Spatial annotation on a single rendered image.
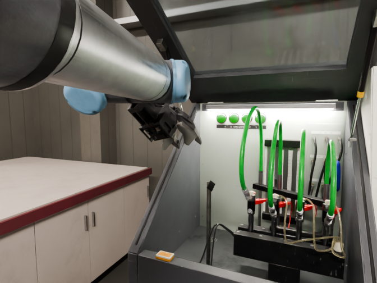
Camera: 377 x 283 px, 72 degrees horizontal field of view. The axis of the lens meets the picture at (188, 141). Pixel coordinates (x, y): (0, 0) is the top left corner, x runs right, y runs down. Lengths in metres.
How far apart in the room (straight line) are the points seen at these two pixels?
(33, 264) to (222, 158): 1.31
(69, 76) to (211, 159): 1.11
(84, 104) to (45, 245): 1.55
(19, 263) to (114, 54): 1.72
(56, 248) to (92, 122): 1.63
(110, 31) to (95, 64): 0.03
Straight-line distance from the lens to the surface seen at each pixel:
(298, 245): 0.96
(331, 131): 1.20
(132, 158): 3.28
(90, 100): 0.49
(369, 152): 0.98
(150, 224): 0.95
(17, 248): 1.85
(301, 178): 0.78
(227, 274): 0.83
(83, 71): 0.22
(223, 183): 1.29
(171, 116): 0.65
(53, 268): 2.07
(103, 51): 0.23
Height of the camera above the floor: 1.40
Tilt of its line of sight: 6 degrees down
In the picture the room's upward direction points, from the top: straight up
